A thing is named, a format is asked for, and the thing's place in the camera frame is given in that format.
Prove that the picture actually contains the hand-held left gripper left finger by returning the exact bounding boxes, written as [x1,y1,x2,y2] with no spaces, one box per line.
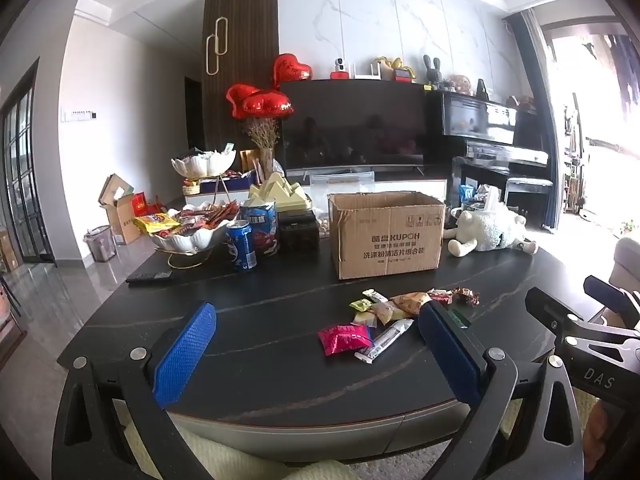
[52,302,218,480]

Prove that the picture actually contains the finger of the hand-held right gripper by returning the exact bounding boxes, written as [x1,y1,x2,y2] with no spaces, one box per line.
[582,275,640,322]
[524,286,587,343]

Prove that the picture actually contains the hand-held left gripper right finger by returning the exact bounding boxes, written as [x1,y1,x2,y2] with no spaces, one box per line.
[419,302,586,480]

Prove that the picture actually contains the long white snack packet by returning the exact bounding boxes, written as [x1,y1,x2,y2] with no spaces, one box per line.
[355,318,416,363]

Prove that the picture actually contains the orange bread packet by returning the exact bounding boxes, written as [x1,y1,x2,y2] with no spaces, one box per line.
[372,292,433,326]

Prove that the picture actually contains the red snack packet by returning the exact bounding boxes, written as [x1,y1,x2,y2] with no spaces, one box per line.
[317,325,375,357]

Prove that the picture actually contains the brown cardboard box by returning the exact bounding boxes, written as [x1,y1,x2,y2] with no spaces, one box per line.
[327,191,447,281]

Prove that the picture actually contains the person's right hand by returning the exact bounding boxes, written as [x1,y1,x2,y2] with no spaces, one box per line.
[582,392,640,480]

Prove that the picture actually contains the white armchair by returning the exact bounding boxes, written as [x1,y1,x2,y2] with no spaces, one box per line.
[607,235,640,291]

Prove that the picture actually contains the black remote control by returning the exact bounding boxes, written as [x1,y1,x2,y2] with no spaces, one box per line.
[125,270,173,288]

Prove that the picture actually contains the white plush sheep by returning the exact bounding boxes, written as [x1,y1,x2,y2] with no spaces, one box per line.
[442,207,540,258]

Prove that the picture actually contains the blue drink can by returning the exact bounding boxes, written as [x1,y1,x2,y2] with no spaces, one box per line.
[226,219,258,272]

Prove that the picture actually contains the piano bench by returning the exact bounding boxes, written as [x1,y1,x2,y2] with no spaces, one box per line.
[504,176,556,226]

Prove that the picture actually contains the clear trash bin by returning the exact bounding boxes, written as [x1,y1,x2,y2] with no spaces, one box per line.
[84,225,117,263]

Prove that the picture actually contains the blue snack carton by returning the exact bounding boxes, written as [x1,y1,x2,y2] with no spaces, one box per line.
[241,200,279,257]

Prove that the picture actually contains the open cardboard carton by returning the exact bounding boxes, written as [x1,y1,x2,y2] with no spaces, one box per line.
[98,173,143,246]

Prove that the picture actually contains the black box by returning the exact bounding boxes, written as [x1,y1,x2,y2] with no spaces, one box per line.
[277,210,321,253]

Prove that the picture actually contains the white television cabinet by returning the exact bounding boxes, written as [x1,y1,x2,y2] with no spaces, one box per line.
[185,167,448,207]

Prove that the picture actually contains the dark blue curtain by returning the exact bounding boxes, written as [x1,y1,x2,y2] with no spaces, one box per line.
[515,10,562,231]

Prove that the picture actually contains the black upright piano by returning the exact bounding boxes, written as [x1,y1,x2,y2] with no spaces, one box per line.
[425,91,551,221]

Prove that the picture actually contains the dried flowers in vase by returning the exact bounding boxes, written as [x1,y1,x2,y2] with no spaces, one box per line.
[243,117,281,181]

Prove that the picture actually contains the black framed glass door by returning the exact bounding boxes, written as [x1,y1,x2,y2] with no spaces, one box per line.
[0,57,58,271]

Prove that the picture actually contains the black television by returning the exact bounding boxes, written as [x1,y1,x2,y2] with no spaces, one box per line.
[279,80,431,170]

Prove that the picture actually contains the red heart balloon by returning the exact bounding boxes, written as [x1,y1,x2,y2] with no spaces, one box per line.
[241,91,293,120]
[271,53,313,83]
[225,83,266,111]

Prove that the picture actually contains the dark rabbit figurine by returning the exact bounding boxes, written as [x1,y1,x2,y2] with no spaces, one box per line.
[422,55,443,85]

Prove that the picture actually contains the gold figurine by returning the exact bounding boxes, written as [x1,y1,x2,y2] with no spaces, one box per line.
[371,56,417,83]

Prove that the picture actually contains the oval ring wall lamp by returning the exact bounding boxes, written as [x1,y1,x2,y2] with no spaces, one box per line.
[206,16,229,77]

